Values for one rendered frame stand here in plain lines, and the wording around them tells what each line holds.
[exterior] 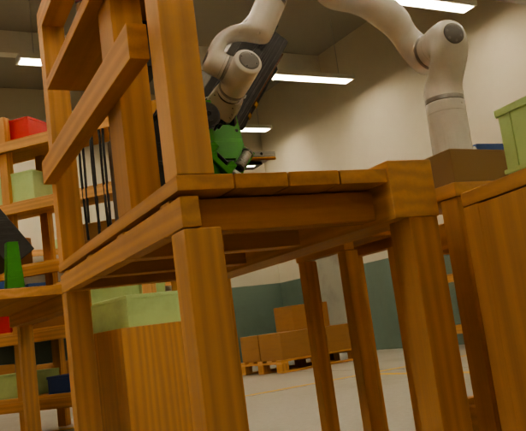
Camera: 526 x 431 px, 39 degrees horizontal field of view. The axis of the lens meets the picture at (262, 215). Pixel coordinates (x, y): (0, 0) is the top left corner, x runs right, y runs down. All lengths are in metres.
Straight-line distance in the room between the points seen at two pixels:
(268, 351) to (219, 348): 6.92
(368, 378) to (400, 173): 0.79
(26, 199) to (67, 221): 2.59
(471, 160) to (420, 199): 0.31
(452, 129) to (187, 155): 0.93
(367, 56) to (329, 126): 1.33
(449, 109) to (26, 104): 10.11
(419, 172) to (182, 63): 0.67
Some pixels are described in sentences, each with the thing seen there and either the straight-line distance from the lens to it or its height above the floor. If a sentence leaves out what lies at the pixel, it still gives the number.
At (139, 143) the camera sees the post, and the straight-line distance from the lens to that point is 2.05.
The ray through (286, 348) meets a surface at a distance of 8.41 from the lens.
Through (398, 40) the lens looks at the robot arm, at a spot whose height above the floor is 1.35.
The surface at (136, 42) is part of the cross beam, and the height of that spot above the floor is 1.23.
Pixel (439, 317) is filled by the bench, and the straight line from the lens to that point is 1.91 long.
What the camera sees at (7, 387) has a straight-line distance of 5.72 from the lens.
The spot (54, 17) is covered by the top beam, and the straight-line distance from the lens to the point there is 3.17.
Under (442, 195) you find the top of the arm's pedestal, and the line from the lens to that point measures 2.13.
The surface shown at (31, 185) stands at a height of 1.76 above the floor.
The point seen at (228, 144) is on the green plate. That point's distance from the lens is 2.40.
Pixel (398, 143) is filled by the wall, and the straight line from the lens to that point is 10.24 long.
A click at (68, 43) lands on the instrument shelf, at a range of 2.51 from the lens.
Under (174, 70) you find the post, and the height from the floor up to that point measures 1.12.
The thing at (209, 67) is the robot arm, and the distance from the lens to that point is 2.15.
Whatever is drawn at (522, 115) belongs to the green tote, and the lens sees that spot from 1.79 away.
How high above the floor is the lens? 0.53
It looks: 9 degrees up
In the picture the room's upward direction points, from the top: 8 degrees counter-clockwise
